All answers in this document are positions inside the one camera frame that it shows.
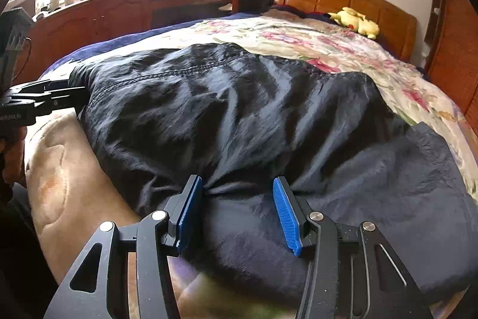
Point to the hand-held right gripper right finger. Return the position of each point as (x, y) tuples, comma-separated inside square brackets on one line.
[(285, 216)]

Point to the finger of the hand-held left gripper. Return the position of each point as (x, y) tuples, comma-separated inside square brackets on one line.
[(48, 84), (63, 95)]

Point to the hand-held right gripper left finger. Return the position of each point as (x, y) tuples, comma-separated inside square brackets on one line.
[(186, 216)]

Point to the black jacket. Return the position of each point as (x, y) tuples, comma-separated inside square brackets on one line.
[(224, 109)]

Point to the person's left hand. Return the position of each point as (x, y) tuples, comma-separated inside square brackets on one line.
[(15, 158)]

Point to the wooden cabinet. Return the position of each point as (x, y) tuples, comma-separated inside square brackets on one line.
[(104, 16)]

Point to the person's dark clothing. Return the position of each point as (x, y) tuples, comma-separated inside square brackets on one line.
[(18, 248)]

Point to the floral blanket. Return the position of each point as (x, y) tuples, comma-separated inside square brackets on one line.
[(317, 42)]

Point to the yellow plush toy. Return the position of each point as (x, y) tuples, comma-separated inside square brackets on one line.
[(354, 23)]

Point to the wooden wardrobe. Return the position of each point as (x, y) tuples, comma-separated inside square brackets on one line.
[(455, 53)]

